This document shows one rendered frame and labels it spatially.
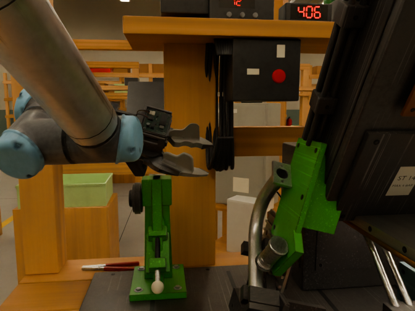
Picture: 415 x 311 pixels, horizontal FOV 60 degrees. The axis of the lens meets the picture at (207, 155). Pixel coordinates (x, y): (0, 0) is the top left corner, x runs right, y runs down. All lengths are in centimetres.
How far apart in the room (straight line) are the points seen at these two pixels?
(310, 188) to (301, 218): 6
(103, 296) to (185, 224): 29
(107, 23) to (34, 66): 1058
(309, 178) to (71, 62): 44
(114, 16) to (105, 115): 1050
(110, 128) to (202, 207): 55
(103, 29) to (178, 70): 1001
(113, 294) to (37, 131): 47
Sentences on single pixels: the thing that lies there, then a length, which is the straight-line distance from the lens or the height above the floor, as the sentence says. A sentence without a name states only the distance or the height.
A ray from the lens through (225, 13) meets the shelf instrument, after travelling 93.
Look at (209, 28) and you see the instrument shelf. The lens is 88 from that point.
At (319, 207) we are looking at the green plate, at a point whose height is 115.
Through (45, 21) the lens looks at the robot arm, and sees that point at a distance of 39.
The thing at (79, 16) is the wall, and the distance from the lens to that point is 1116.
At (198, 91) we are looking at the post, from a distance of 98.
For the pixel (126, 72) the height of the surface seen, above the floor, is 202.
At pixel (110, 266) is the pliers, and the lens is 109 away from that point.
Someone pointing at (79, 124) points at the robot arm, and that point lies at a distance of 49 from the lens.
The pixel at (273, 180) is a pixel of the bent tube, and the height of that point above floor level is 119.
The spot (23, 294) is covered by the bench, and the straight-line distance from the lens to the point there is 105.
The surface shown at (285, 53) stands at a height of 146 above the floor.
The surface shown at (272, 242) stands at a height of 109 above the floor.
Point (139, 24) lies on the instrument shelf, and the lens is 88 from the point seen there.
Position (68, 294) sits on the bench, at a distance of 100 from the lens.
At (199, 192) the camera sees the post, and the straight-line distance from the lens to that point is 101.
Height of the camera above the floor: 134
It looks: 8 degrees down
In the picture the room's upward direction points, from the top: straight up
